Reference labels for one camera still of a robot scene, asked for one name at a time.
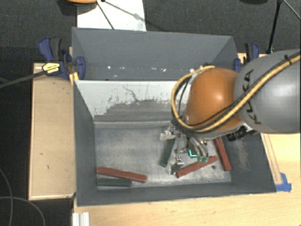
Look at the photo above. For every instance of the pale wood flat board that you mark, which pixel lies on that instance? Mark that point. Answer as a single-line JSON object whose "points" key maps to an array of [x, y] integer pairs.
{"points": [[51, 135]]}

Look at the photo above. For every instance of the grey metal bin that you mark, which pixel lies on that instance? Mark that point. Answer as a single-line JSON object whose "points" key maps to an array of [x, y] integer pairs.
{"points": [[131, 55]]}

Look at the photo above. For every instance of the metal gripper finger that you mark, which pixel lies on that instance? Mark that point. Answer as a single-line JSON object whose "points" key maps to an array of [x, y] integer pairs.
{"points": [[178, 163], [167, 135]]}

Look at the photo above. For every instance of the dark green flat block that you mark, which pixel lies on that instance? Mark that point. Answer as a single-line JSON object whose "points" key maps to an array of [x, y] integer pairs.
{"points": [[167, 153], [114, 182]]}

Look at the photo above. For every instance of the black cylinder on white bracket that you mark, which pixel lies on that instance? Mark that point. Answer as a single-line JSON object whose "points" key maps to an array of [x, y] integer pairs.
{"points": [[237, 134]]}

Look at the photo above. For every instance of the red-brown flat block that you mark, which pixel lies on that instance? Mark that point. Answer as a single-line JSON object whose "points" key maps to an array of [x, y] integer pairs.
{"points": [[223, 155], [122, 174], [195, 167]]}

